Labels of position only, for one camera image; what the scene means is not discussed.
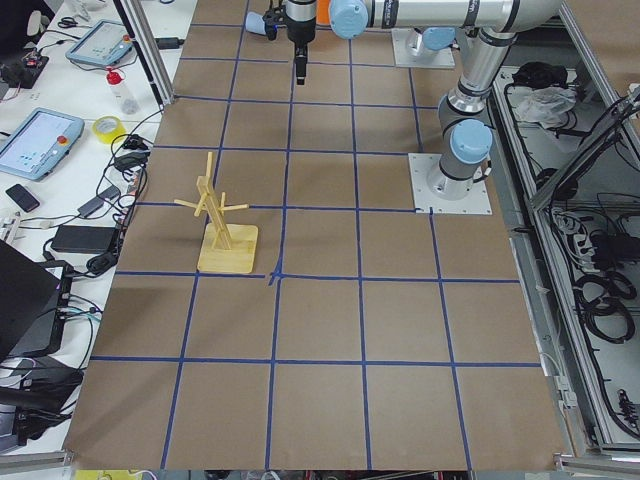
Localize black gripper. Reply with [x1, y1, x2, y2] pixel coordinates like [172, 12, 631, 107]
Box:
[284, 0, 317, 85]

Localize light blue plastic cup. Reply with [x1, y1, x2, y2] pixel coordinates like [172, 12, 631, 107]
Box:
[244, 11, 266, 36]

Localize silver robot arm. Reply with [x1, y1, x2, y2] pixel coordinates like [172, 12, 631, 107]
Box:
[406, 27, 457, 57]
[329, 1, 561, 201]

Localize wooden cup rack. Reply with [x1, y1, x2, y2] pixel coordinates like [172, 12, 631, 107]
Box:
[174, 152, 259, 274]

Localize red cap squeeze bottle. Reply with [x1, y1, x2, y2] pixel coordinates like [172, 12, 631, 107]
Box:
[106, 67, 140, 115]

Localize upper teach pendant tablet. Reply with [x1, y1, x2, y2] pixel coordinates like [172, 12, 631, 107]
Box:
[65, 20, 133, 67]

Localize teach pendant tablet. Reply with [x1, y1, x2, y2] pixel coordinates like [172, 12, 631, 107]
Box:
[1, 108, 85, 180]
[65, 20, 133, 67]

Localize yellow tape roll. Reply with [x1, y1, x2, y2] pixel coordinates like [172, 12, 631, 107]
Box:
[92, 115, 126, 144]

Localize black scissors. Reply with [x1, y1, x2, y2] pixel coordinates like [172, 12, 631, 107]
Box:
[57, 16, 79, 29]

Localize crumpled white cloth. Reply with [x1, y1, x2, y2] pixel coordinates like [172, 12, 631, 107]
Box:
[514, 87, 577, 128]

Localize lower teach pendant tablet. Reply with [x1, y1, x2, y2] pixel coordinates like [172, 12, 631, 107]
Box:
[1, 108, 85, 180]

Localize black power adapter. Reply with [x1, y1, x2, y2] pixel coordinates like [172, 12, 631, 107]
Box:
[51, 225, 116, 254]

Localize black smartphone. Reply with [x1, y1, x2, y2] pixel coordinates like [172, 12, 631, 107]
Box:
[5, 184, 40, 213]

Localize black computer case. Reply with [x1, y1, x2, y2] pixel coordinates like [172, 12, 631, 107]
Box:
[1, 243, 72, 360]

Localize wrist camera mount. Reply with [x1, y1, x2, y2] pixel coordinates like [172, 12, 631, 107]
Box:
[262, 6, 285, 41]

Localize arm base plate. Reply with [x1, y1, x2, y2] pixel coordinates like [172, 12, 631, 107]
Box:
[392, 27, 456, 69]
[408, 153, 492, 215]

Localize aluminium frame post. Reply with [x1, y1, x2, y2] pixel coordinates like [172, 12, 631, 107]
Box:
[113, 0, 174, 107]

